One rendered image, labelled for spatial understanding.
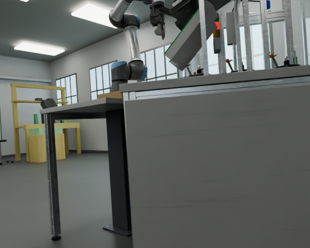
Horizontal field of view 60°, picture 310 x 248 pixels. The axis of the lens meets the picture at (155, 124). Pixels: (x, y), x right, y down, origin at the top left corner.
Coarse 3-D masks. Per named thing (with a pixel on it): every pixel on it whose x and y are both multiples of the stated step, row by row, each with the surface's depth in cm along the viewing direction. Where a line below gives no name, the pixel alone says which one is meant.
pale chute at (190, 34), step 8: (208, 8) 111; (192, 16) 114; (208, 16) 115; (216, 16) 121; (192, 24) 114; (208, 24) 121; (184, 32) 115; (192, 32) 114; (200, 32) 121; (176, 40) 117; (184, 40) 115; (192, 40) 120; (168, 48) 118; (176, 48) 117; (184, 48) 120; (192, 48) 127; (168, 56) 118; (176, 56) 119; (184, 56) 126
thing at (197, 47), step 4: (212, 24) 129; (212, 28) 133; (216, 28) 137; (208, 32) 133; (212, 32) 137; (208, 36) 137; (200, 40) 132; (196, 44) 132; (200, 44) 136; (196, 48) 136; (200, 48) 140; (192, 52) 136; (196, 52) 140; (188, 56) 136; (192, 56) 140; (184, 60) 135; (188, 60) 139; (176, 64) 132; (180, 64) 135; (184, 64) 139; (180, 68) 139; (184, 68) 143
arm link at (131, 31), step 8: (128, 16) 200; (136, 16) 204; (128, 24) 200; (136, 24) 203; (128, 32) 200; (136, 32) 203; (128, 40) 200; (136, 40) 200; (128, 48) 199; (136, 48) 198; (136, 56) 196; (136, 64) 193; (144, 64) 199; (136, 72) 191; (144, 72) 194
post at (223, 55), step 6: (222, 12) 176; (222, 18) 176; (222, 24) 176; (222, 30) 176; (222, 36) 176; (222, 42) 177; (222, 48) 177; (222, 54) 176; (222, 60) 176; (222, 66) 176; (222, 72) 177
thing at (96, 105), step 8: (72, 104) 151; (80, 104) 146; (88, 104) 141; (96, 104) 136; (104, 104) 138; (112, 104) 141; (120, 104) 144; (40, 112) 177; (48, 112) 170; (56, 112) 172; (64, 112) 177; (72, 112) 182; (80, 112) 187; (88, 112) 192; (96, 112) 199; (104, 112) 205
